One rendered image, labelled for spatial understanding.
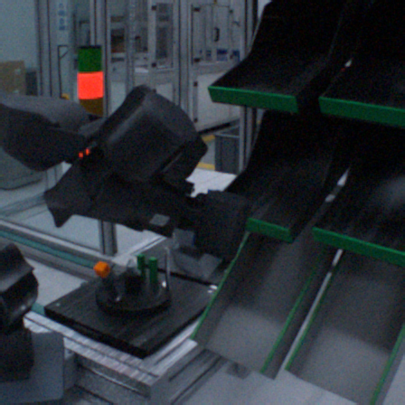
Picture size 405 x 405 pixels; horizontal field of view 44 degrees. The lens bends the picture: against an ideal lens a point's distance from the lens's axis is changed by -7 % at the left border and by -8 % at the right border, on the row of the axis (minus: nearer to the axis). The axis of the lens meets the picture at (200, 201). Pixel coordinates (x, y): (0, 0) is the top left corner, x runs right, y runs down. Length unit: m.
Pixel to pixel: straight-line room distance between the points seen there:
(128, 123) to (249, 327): 0.43
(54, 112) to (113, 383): 0.48
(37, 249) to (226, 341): 0.63
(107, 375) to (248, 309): 0.24
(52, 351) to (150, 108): 0.37
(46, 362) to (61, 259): 0.58
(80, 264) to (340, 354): 0.65
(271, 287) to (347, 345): 0.15
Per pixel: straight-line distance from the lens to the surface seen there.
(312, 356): 0.76
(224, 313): 0.81
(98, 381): 0.87
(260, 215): 0.71
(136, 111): 0.44
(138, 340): 0.87
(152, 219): 0.52
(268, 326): 0.78
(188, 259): 0.60
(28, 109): 0.48
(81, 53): 1.06
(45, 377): 0.65
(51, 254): 1.26
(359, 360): 0.74
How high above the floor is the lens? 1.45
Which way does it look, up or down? 19 degrees down
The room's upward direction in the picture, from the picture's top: straight up
